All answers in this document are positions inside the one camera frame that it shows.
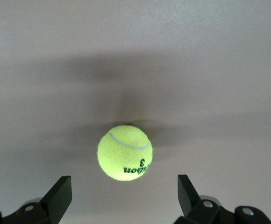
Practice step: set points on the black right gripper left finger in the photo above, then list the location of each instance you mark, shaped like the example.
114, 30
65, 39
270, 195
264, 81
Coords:
44, 210

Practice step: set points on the large table cover mat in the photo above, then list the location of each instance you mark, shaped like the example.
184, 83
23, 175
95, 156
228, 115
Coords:
56, 70

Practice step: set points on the yellow-green tennis ball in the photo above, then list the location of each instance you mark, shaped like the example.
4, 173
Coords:
123, 154

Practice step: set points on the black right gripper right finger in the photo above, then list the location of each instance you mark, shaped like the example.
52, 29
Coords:
201, 212

